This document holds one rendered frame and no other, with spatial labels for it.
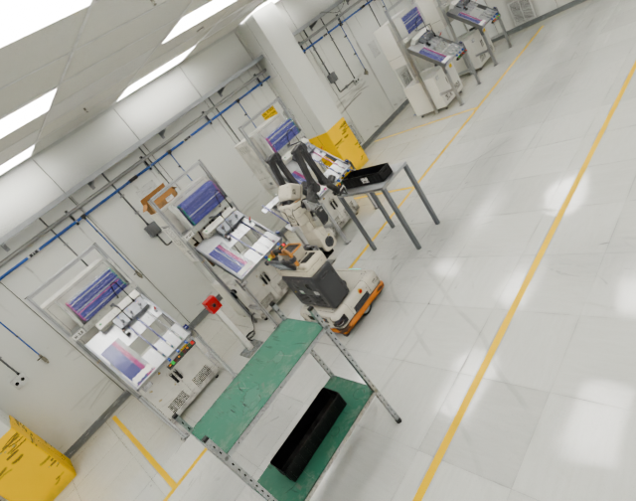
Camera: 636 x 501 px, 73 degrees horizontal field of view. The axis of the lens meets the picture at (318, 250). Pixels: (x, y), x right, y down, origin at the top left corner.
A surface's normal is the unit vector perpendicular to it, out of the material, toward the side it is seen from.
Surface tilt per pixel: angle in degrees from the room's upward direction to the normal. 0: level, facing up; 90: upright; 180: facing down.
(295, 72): 90
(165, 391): 90
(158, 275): 90
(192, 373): 90
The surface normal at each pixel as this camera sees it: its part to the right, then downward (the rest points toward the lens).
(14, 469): 0.61, -0.04
